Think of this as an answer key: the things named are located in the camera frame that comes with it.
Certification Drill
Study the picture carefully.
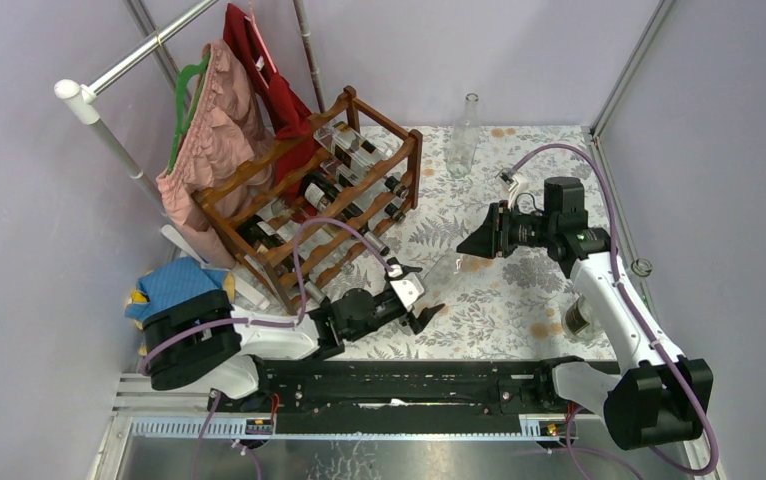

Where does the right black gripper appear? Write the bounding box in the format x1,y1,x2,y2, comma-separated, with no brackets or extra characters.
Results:
456,200,556,260

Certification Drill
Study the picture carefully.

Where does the green wine bottle silver neck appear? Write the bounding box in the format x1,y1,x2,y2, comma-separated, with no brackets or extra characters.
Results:
298,170,391,256

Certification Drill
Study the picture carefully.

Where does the clear tall bottle back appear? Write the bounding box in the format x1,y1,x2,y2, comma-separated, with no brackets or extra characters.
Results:
445,93,480,179

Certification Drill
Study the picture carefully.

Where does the clear bottle black cap front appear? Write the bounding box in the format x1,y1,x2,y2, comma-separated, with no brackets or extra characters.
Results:
333,165,407,223

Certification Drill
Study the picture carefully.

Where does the clear bottle black cap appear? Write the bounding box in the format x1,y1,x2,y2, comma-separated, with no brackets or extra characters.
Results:
313,121,411,200
333,165,407,223

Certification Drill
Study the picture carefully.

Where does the green wine bottle brown label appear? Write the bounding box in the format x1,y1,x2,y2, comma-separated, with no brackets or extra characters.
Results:
236,215,326,302

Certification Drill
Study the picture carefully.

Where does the clear round bottle back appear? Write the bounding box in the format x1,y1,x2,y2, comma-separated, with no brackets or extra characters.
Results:
422,252,466,298

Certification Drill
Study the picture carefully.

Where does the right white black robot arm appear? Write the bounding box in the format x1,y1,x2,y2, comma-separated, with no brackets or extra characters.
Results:
456,177,713,450

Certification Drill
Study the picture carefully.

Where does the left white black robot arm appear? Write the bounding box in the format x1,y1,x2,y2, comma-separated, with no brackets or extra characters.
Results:
138,263,445,411

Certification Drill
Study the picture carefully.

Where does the clear bottle dark label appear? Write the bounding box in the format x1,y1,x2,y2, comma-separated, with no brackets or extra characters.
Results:
562,258,653,344

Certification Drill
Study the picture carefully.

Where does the brown wooden wine rack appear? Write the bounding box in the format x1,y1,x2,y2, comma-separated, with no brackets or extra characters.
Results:
194,86,424,316

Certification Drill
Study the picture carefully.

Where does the floral tablecloth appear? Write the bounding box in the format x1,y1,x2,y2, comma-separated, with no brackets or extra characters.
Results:
344,126,614,360

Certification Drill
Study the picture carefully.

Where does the red hanging garment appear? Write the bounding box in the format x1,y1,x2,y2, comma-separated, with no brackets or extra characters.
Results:
223,3,319,182

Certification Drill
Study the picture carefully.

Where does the blue cloth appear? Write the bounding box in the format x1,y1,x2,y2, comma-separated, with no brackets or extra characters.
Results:
124,256,229,326

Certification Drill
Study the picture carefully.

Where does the pink hanging garment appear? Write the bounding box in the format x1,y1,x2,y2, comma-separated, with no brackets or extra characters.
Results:
156,39,272,269

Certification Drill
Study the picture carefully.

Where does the yellow cloth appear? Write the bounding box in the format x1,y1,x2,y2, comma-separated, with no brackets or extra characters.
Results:
124,271,237,359

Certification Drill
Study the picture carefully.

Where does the green clothes hanger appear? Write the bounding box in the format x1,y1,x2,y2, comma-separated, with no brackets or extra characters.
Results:
165,47,211,174

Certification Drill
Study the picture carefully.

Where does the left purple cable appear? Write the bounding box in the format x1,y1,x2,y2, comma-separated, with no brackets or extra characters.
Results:
137,217,401,379

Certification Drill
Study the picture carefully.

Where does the purple cable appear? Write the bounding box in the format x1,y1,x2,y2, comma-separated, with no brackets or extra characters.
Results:
498,143,720,478
137,217,401,379

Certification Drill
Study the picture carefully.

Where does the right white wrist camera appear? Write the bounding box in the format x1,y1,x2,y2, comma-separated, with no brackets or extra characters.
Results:
497,169,530,204

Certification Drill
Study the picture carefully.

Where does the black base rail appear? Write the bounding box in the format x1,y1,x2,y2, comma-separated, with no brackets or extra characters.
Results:
208,359,569,419

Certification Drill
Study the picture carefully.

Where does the white slotted cable duct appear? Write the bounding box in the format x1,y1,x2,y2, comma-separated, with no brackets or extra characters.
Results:
131,411,566,442

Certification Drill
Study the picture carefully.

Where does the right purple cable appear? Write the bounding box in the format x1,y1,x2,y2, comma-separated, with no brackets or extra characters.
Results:
498,143,720,478

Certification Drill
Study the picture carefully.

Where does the silver clothes rail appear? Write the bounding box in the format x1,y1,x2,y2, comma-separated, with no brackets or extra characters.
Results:
53,0,220,220

